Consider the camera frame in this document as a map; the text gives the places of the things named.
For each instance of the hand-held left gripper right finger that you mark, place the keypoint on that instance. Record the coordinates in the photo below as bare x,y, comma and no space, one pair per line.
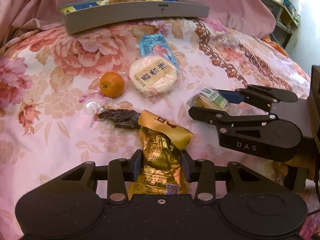
186,167

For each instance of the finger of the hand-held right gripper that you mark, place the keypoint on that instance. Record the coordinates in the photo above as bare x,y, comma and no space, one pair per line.
202,113
231,96

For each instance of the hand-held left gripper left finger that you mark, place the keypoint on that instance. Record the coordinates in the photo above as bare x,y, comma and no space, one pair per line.
136,165

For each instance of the clear packet green label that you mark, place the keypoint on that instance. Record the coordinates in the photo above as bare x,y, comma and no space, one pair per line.
207,100

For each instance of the gold foil snack packet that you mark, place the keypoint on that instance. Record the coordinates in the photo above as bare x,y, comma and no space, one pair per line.
155,155

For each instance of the dark jerky clear packet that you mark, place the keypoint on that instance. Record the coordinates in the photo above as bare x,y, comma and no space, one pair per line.
120,118

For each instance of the round rice cracker packet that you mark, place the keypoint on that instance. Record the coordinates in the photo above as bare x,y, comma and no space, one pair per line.
153,76

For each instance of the light blue snack packet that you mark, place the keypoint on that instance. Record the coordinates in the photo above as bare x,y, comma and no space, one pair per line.
155,45

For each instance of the small orange tangerine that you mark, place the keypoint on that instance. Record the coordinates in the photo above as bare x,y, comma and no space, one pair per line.
112,84

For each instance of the grey shallow box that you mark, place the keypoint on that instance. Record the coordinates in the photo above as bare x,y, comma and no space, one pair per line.
125,15

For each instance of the dark blue snack packet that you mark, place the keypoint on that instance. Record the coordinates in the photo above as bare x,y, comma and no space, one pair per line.
85,5

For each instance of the orange cloth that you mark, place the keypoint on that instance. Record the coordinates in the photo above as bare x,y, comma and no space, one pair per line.
277,45

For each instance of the grey shelf unit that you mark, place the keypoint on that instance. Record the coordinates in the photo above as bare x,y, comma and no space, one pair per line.
280,12

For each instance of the floral bed sheet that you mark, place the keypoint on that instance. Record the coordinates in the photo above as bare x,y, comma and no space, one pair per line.
50,105

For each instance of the pale pink quilt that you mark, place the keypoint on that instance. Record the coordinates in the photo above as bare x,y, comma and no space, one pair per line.
25,5

